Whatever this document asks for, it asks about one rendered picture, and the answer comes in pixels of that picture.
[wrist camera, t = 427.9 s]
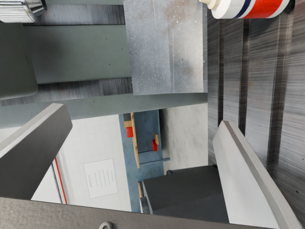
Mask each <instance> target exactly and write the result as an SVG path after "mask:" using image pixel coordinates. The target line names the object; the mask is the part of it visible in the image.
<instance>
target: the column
mask: <svg viewBox="0 0 305 229"><path fill-rule="evenodd" d="M123 1H126V0H46V3H47V11H45V12H44V13H42V14H41V15H42V17H41V21H40V22H39V23H23V28H24V31H25V36H26V40H27V44H28V48H29V52H30V56H31V60H32V64H33V68H34V73H35V77H36V81H37V85H38V92H37V93H36V94H34V95H30V96H24V97H18V98H12V99H5V100H0V129H8V128H16V127H22V126H23V125H25V124H26V123H27V122H29V121H30V120H31V119H33V118H34V117H35V116H36V115H38V114H39V113H40V112H42V111H43V110H44V109H46V108H47V107H48V106H50V105H51V104H52V103H57V104H65V105H66V107H67V110H68V113H69V116H70V118H71V120H77V119H87V118H94V117H102V116H109V115H119V114H126V113H133V112H141V111H148V110H158V109H165V108H173V107H180V106H188V105H197V104H205V103H208V93H171V94H156V95H133V85H132V77H131V68H130V60H129V51H128V40H127V32H126V23H125V15H124V6H123Z"/></svg>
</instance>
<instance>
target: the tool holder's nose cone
mask: <svg viewBox="0 0 305 229"><path fill-rule="evenodd" d="M26 1H27V4H28V6H29V8H30V9H31V11H32V12H33V14H34V15H35V16H39V15H41V14H42V13H44V12H45V11H47V3H46V0H26Z"/></svg>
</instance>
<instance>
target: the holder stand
mask: <svg viewBox="0 0 305 229"><path fill-rule="evenodd" d="M143 191H144V197H141V198H140V207H141V213H146V214H157V215H165V216H173V217H181V218H189V219H199V220H208V221H216V222H223V223H230V222H229V218H228V213H227V209H226V203H225V199H224V194H223V190H222V185H221V180H220V176H219V171H218V169H217V168H215V167H214V166H212V165H209V166H205V167H200V168H196V169H191V170H186V171H182V172H177V173H173V174H167V175H163V176H158V177H154V178H149V179H144V180H143Z"/></svg>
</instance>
